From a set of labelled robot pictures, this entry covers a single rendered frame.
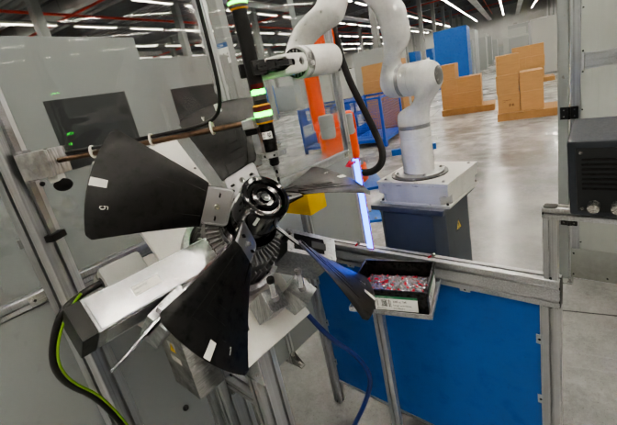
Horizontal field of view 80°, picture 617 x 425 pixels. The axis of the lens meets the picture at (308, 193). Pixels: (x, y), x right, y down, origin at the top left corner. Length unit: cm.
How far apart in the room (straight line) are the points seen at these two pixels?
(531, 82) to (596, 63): 594
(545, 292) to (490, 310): 18
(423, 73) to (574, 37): 118
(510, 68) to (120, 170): 787
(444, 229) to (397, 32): 72
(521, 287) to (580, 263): 161
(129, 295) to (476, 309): 95
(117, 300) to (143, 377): 89
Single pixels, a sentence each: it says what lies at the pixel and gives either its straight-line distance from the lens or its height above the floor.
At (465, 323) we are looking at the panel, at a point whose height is 64.
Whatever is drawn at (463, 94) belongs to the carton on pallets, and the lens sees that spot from 1008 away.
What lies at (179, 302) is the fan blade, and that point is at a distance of 68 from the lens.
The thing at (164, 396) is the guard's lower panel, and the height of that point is 37.
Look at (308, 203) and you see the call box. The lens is 135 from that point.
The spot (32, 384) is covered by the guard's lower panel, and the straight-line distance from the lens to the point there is 156.
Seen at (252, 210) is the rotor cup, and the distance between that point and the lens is 80.
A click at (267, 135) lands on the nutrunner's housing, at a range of 90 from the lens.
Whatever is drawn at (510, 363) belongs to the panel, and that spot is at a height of 54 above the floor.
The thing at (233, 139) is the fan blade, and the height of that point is 135.
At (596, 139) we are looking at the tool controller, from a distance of 93.
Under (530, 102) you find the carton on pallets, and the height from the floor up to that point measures 28.
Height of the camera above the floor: 144
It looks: 16 degrees down
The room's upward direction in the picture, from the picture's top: 12 degrees counter-clockwise
